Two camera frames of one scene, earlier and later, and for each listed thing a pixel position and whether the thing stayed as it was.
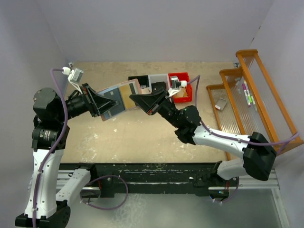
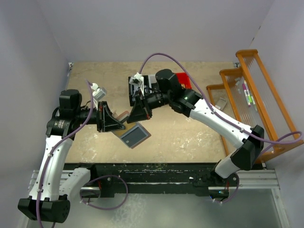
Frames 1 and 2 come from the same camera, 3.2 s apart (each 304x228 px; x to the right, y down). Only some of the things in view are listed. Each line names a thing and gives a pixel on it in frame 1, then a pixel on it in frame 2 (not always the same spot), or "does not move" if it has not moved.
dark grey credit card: x=115 y=94 -> x=135 y=135
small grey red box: x=221 y=103 does not move
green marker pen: x=252 y=100 does not move
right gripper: x=151 y=102 -> x=140 y=111
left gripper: x=98 y=104 -> x=106 y=119
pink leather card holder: x=121 y=92 -> x=134 y=133
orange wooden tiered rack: x=248 y=102 does not move
